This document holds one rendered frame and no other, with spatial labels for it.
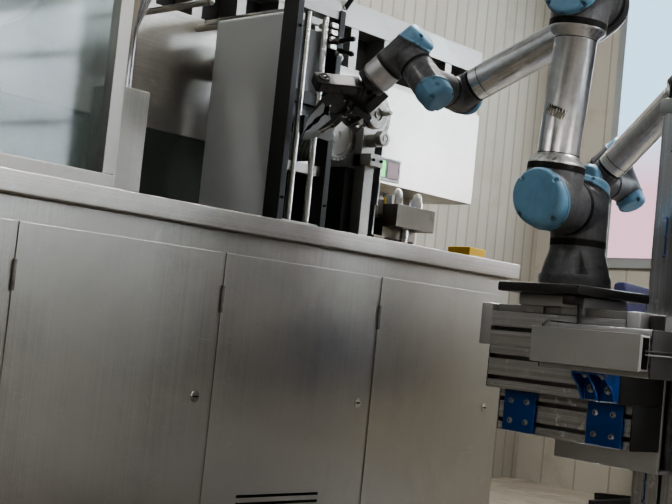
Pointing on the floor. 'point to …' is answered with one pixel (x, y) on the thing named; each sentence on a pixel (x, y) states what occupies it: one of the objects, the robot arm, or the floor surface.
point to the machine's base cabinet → (233, 368)
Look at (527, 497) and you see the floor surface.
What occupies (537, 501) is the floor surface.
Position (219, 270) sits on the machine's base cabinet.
